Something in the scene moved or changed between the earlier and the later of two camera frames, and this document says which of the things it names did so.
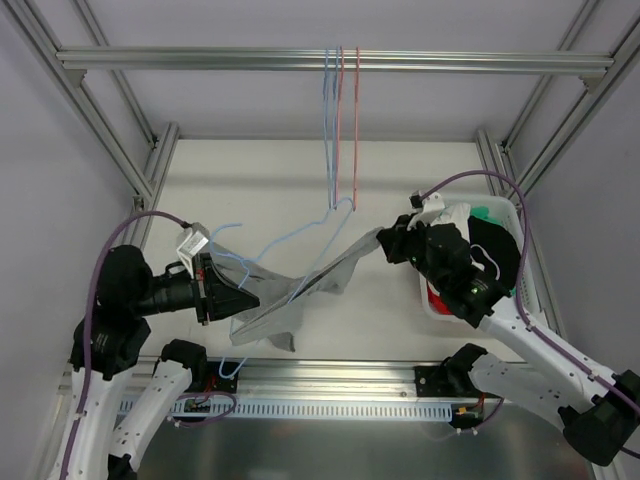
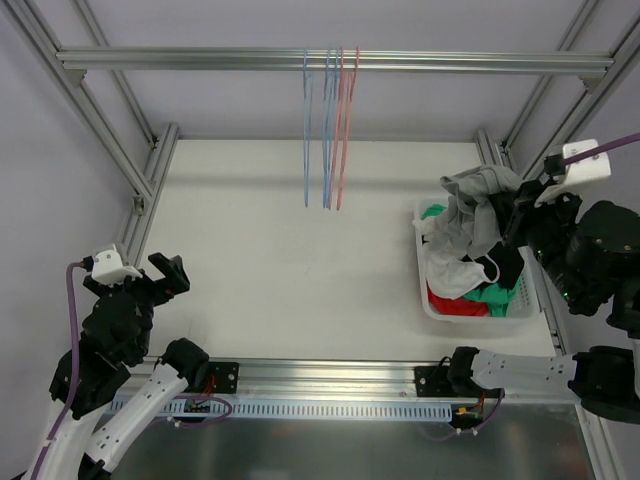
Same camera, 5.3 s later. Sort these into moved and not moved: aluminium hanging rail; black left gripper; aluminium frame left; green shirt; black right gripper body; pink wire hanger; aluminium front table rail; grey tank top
Moved: grey tank top; black right gripper body; pink wire hanger; green shirt; black left gripper
Not moved: aluminium front table rail; aluminium frame left; aluminium hanging rail
